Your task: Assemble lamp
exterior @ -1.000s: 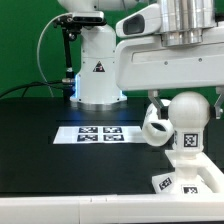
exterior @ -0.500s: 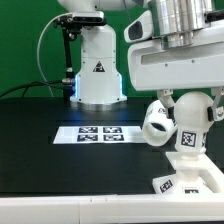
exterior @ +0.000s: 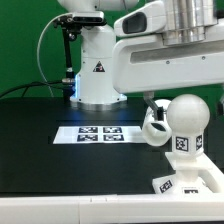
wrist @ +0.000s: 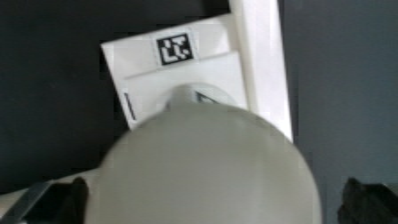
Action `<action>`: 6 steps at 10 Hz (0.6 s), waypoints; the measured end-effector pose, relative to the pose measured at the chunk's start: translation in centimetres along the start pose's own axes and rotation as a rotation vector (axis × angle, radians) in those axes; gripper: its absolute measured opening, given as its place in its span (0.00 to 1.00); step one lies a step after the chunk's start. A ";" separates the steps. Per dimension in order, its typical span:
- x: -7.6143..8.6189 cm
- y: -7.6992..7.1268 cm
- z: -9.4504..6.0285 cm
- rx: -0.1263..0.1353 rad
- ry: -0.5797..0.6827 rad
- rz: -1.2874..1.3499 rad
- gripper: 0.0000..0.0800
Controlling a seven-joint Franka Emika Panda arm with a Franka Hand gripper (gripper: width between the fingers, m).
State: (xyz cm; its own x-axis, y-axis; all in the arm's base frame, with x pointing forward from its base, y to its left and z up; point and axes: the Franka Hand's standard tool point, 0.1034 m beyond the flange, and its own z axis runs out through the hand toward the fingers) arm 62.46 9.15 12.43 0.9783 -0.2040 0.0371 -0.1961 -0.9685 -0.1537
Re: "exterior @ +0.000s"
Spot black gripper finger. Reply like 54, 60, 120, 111
217, 93, 224, 115
143, 91, 164, 121

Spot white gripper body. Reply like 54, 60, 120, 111
112, 23, 224, 93

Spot white lamp bulb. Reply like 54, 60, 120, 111
167, 94, 210, 159

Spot white lamp base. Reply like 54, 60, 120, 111
152, 152, 213, 194

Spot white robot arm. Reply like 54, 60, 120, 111
111, 0, 224, 93

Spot white lamp hood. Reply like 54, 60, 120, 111
142, 99, 172, 147

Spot marker tag sheet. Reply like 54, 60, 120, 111
53, 126, 145, 144

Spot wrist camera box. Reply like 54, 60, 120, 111
114, 0, 166, 37

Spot white right table rail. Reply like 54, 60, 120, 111
202, 158, 224, 194

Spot black camera stand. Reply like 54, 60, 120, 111
52, 11, 108, 98

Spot grey cable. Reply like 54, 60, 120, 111
36, 12, 73, 98

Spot black cable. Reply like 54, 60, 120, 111
0, 79, 68, 100

